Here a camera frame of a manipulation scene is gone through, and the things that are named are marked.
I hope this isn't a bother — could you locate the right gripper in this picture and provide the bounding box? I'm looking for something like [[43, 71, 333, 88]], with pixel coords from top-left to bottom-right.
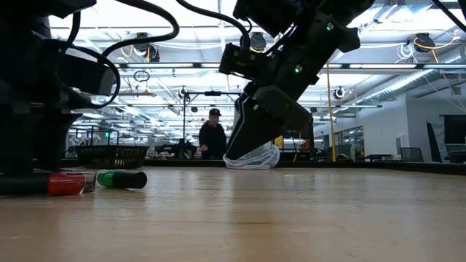
[[225, 10, 362, 162]]

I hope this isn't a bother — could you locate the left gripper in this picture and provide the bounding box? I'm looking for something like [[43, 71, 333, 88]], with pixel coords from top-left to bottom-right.
[[0, 36, 83, 176]]

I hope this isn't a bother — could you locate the red-capped black marker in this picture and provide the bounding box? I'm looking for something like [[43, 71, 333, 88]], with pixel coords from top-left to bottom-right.
[[0, 171, 97, 197]]

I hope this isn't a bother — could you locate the green-capped black marker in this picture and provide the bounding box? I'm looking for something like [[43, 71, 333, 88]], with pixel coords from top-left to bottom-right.
[[95, 169, 149, 190]]

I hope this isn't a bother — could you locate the black cabinet with yellow label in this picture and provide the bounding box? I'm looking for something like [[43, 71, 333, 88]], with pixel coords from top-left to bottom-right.
[[282, 116, 315, 151]]

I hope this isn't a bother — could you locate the person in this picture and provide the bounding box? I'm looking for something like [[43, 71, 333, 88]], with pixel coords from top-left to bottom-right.
[[197, 108, 229, 161]]

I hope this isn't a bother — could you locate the black slotted plastic basket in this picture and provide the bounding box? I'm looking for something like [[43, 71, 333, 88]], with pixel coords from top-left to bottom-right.
[[75, 145, 150, 170]]

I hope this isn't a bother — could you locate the black mesh chair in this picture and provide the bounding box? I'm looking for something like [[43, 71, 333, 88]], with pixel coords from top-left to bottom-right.
[[400, 146, 424, 163]]

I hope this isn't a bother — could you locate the black leaning panel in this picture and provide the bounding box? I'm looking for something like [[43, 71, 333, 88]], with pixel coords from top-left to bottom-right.
[[425, 122, 443, 164]]

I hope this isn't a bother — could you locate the white coiled cable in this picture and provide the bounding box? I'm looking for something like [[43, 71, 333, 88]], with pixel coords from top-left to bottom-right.
[[222, 144, 281, 171]]

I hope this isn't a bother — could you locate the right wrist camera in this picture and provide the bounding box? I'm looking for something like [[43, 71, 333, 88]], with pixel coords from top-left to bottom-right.
[[218, 42, 256, 80]]

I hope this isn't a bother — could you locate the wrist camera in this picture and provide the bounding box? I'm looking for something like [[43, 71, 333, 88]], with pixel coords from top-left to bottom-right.
[[50, 54, 118, 98], [218, 42, 256, 80]]

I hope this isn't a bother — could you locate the yellow hanging cable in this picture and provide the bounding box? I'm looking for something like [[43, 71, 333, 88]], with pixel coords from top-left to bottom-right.
[[325, 63, 337, 163]]

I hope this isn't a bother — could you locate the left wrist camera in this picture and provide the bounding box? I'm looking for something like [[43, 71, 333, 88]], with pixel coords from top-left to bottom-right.
[[50, 54, 118, 98]]

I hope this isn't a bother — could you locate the black aluminium table frame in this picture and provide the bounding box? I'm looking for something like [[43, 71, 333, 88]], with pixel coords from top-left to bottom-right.
[[60, 158, 466, 176]]

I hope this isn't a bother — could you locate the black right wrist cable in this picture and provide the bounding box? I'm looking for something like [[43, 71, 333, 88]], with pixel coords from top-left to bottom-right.
[[175, 0, 253, 49]]

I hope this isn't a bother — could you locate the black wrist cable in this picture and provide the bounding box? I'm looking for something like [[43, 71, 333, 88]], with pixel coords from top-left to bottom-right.
[[175, 0, 253, 49], [65, 0, 181, 110]]

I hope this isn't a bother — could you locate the black hanging cable loop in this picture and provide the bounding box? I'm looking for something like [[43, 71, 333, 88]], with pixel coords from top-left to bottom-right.
[[132, 69, 151, 84]]

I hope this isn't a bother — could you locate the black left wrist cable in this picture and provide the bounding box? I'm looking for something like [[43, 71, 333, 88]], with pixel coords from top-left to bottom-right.
[[65, 0, 181, 110]]

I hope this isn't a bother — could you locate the black wall screen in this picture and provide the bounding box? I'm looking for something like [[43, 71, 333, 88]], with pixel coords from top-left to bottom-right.
[[439, 114, 466, 146]]

